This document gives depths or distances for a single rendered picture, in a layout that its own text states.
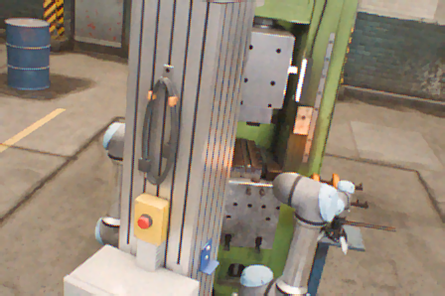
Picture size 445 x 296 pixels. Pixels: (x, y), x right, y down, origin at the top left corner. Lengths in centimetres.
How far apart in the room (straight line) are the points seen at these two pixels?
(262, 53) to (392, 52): 633
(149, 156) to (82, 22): 814
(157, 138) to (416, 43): 773
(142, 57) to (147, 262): 61
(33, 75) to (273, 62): 487
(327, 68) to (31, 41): 483
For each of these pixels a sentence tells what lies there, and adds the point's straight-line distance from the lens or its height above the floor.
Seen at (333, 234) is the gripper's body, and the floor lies 104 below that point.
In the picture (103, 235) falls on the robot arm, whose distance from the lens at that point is 202.
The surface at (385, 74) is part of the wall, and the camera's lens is 881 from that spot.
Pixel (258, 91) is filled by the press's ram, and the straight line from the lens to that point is 259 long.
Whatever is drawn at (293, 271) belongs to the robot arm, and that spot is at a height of 114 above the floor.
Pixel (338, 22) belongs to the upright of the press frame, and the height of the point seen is 186.
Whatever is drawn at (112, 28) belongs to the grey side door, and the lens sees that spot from 919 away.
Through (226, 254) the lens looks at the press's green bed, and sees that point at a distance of 300.
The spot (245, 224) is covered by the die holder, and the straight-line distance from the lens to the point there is 288.
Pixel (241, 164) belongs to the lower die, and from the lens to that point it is 277.
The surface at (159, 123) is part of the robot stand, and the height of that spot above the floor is 169.
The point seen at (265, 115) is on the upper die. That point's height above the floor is 132.
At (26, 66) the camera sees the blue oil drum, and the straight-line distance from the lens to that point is 694.
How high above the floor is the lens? 215
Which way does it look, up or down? 23 degrees down
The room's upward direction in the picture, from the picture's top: 8 degrees clockwise
